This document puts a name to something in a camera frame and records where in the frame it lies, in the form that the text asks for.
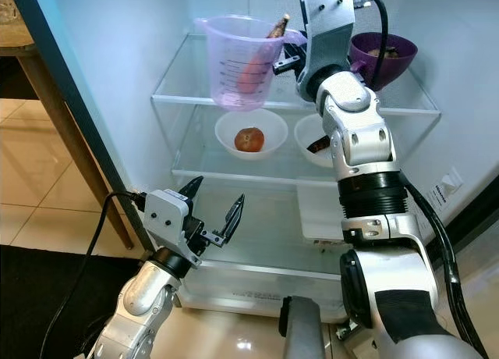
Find orange carrot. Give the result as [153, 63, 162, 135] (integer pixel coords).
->
[234, 13, 292, 95]

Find pink translucent measuring cup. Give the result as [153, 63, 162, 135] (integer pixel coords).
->
[194, 14, 306, 112]

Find glass fridge shelf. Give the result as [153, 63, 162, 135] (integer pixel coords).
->
[151, 33, 442, 116]
[172, 108, 350, 190]
[186, 187, 350, 283]

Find white plastic fridge tray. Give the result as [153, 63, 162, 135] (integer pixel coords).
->
[295, 185, 350, 245]

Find silver fridge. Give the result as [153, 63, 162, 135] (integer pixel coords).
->
[8, 0, 499, 322]

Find white printed fridge sticker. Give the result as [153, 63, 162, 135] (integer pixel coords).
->
[429, 168, 463, 213]

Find white ceramic bowl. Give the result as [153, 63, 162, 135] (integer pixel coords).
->
[294, 113, 341, 169]
[214, 109, 290, 161]

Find clear crisper drawer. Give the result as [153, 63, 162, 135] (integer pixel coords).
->
[178, 267, 350, 315]

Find round orange tomato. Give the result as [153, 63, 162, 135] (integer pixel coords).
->
[234, 127, 266, 154]

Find reddish brown sweet potato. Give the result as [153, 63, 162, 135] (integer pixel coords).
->
[307, 135, 333, 155]

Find brown food pieces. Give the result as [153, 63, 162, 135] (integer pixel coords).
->
[370, 48, 402, 60]

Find purple mug bowl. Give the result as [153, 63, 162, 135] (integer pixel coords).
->
[349, 33, 419, 93]

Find silver right robot leg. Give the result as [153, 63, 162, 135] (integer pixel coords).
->
[280, 296, 325, 359]

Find black floor mat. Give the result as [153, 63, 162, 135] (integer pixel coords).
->
[0, 246, 135, 359]

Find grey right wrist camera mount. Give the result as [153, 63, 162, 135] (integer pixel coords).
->
[296, 0, 361, 104]

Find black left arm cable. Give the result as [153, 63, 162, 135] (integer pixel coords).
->
[39, 190, 150, 359]

